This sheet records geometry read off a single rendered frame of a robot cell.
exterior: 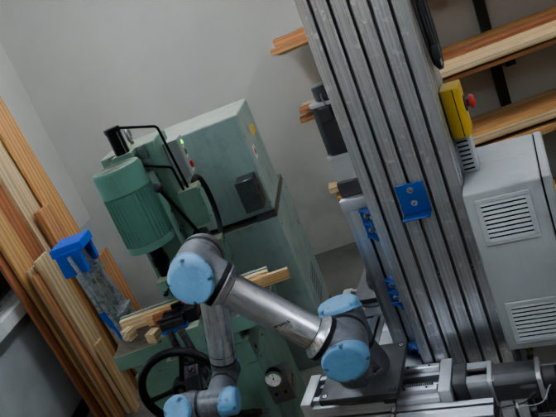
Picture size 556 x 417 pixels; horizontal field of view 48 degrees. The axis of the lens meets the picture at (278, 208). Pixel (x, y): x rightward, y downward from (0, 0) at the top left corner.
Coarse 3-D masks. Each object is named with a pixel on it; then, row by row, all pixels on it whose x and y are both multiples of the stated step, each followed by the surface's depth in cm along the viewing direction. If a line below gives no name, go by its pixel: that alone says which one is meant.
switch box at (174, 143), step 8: (176, 136) 245; (168, 144) 239; (176, 144) 239; (184, 144) 247; (168, 152) 240; (176, 152) 240; (184, 152) 242; (176, 160) 241; (184, 160) 241; (176, 168) 242; (184, 168) 242; (192, 168) 246; (184, 176) 243
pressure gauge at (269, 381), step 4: (272, 368) 216; (276, 368) 216; (268, 372) 214; (272, 372) 214; (276, 372) 214; (280, 372) 216; (268, 376) 215; (272, 376) 215; (276, 376) 215; (280, 376) 214; (268, 380) 215; (272, 380) 215; (276, 380) 215; (280, 380) 215; (268, 384) 216; (272, 384) 216; (276, 384) 216
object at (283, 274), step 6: (276, 270) 227; (282, 270) 225; (288, 270) 226; (258, 276) 228; (264, 276) 226; (270, 276) 226; (276, 276) 226; (282, 276) 226; (288, 276) 226; (258, 282) 227; (264, 282) 227; (270, 282) 227; (276, 282) 227; (156, 312) 233; (150, 318) 232; (150, 324) 233
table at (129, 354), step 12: (240, 324) 215; (252, 324) 215; (144, 336) 227; (120, 348) 225; (132, 348) 221; (144, 348) 219; (156, 348) 218; (120, 360) 220; (132, 360) 220; (144, 360) 220; (168, 360) 210; (192, 360) 209
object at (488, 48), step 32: (480, 0) 396; (512, 32) 363; (544, 32) 360; (448, 64) 371; (480, 64) 361; (512, 64) 374; (544, 96) 401; (480, 128) 390; (512, 128) 380; (544, 128) 378
